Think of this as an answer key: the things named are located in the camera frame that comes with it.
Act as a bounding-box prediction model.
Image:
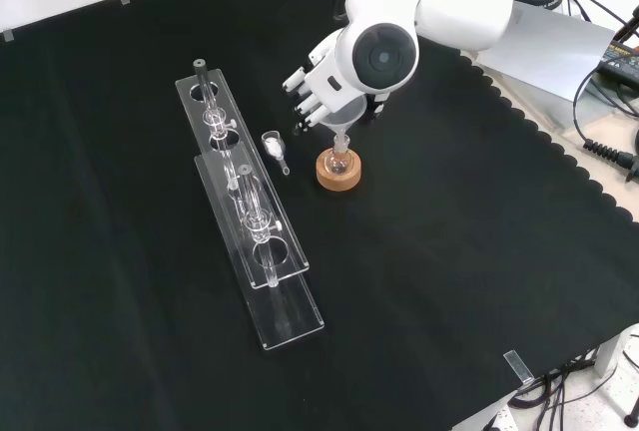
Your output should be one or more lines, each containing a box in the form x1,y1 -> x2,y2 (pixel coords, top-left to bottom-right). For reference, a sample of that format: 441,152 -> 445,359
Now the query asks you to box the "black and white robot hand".
281,29 -> 391,135

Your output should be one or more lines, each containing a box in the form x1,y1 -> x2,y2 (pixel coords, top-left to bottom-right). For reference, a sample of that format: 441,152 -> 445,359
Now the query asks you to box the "clear plastic funnel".
319,96 -> 369,152

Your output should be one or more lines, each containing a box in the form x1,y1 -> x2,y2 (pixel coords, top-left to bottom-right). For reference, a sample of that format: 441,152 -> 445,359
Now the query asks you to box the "glass weighing funnel with powder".
260,131 -> 292,177

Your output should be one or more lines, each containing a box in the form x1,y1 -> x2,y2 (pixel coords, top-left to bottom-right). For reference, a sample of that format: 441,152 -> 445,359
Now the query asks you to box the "small glass round-bottom flask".
322,135 -> 356,177

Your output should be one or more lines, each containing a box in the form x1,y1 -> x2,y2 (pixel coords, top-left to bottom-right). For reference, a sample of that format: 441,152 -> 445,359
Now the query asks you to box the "clear acrylic funnel stand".
174,57 -> 326,352

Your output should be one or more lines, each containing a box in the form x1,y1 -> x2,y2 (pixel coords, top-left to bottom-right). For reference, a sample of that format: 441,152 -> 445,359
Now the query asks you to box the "black bench cloth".
0,0 -> 639,431

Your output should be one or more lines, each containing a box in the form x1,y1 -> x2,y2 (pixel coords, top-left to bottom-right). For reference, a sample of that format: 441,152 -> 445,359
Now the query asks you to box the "pale board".
473,4 -> 618,104

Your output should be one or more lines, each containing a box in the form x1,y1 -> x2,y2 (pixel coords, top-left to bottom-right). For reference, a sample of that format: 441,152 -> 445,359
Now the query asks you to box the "black power adapter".
595,35 -> 639,86

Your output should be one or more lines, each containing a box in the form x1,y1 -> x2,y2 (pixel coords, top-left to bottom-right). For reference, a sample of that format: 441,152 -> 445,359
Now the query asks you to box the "clear tape strip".
502,349 -> 535,385

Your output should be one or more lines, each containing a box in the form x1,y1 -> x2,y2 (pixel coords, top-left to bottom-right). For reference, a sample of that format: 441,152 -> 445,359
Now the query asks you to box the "white table leg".
592,322 -> 639,378

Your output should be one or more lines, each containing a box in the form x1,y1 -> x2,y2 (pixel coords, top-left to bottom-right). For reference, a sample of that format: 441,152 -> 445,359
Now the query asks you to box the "cork ring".
316,147 -> 362,193

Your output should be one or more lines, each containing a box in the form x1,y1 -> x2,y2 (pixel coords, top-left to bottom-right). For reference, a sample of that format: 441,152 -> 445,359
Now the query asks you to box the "black cable with ribbed plug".
572,63 -> 639,184

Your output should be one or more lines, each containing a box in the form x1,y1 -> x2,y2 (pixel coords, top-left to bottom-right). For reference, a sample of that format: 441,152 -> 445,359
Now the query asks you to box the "black floor cable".
506,345 -> 603,431

